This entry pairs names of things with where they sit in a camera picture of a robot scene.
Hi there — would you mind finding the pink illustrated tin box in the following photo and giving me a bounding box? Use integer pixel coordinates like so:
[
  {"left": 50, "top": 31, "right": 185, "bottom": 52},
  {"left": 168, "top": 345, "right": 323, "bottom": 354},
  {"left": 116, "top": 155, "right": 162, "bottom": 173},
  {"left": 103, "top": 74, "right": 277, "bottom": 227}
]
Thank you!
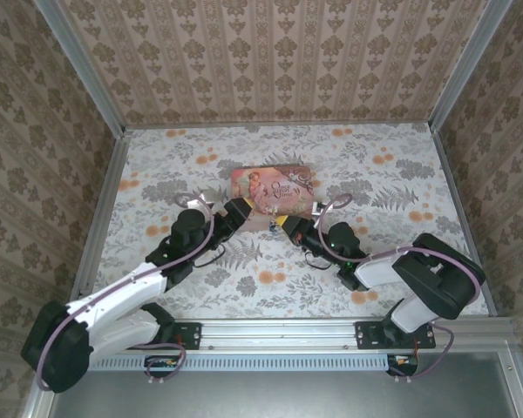
[{"left": 229, "top": 163, "right": 315, "bottom": 218}]

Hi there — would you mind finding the grey metal sheet panel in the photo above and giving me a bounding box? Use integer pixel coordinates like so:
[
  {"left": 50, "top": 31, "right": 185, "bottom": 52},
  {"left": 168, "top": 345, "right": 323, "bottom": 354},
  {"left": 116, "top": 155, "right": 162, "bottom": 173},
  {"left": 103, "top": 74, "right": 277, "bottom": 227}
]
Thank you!
[{"left": 47, "top": 351, "right": 522, "bottom": 418}]

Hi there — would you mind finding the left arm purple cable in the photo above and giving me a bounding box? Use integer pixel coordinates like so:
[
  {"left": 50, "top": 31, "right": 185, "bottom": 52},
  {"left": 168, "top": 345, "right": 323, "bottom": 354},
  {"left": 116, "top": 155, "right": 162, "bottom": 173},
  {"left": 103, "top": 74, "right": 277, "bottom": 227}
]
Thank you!
[{"left": 34, "top": 191, "right": 214, "bottom": 391}]

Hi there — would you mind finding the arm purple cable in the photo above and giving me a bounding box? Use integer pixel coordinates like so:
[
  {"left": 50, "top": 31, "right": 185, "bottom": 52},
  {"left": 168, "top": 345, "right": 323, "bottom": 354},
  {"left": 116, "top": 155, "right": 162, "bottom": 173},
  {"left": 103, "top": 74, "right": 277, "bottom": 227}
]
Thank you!
[
  {"left": 316, "top": 193, "right": 485, "bottom": 384},
  {"left": 34, "top": 191, "right": 214, "bottom": 391}
]

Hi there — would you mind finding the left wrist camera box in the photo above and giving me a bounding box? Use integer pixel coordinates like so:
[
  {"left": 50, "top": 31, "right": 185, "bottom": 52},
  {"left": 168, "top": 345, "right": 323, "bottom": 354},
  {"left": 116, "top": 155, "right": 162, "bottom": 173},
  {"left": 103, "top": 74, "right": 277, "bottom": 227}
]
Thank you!
[{"left": 185, "top": 193, "right": 214, "bottom": 211}]

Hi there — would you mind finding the aluminium side table rail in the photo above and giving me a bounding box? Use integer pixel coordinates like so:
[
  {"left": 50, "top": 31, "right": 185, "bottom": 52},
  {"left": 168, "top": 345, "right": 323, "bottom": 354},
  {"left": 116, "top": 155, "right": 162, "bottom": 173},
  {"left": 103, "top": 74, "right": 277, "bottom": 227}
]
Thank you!
[
  {"left": 429, "top": 124, "right": 498, "bottom": 317},
  {"left": 64, "top": 125, "right": 134, "bottom": 321}
]

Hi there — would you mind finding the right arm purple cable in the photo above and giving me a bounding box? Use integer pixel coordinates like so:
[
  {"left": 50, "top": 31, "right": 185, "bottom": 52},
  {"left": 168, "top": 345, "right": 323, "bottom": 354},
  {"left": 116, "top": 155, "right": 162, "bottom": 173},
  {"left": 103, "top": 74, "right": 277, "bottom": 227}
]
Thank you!
[{"left": 316, "top": 193, "right": 485, "bottom": 384}]

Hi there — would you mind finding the aluminium front frame rail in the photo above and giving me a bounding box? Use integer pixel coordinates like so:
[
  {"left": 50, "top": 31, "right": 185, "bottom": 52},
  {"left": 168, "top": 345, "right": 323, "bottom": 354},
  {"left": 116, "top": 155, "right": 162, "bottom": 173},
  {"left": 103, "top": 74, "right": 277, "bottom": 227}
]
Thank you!
[{"left": 47, "top": 316, "right": 519, "bottom": 352}]

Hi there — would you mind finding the aluminium frame rail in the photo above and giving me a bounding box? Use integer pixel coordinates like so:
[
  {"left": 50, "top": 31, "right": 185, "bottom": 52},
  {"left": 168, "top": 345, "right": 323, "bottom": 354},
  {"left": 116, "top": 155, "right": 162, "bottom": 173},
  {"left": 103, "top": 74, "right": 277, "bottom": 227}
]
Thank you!
[
  {"left": 47, "top": 316, "right": 519, "bottom": 352},
  {"left": 496, "top": 341, "right": 523, "bottom": 418},
  {"left": 21, "top": 341, "right": 66, "bottom": 418}
]

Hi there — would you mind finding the grey slotted cable duct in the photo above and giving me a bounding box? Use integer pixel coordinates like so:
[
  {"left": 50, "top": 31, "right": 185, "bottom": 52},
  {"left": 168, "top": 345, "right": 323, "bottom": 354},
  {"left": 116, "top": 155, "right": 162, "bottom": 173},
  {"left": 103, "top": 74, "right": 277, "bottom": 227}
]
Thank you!
[{"left": 86, "top": 353, "right": 419, "bottom": 372}]

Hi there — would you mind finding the aluminium corner post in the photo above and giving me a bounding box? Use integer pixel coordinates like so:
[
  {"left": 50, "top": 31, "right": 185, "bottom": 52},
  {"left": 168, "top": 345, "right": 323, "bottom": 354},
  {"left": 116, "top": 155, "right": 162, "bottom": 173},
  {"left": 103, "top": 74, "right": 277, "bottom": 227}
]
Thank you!
[
  {"left": 32, "top": 0, "right": 128, "bottom": 134},
  {"left": 427, "top": 0, "right": 514, "bottom": 131}
]

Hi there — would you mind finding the aluminium lower frame rail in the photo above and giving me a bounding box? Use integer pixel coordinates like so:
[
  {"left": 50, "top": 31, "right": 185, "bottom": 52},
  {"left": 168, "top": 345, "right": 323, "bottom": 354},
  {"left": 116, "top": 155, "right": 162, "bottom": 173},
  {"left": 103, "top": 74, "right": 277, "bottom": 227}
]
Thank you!
[
  {"left": 21, "top": 341, "right": 66, "bottom": 418},
  {"left": 496, "top": 341, "right": 523, "bottom": 418}
]

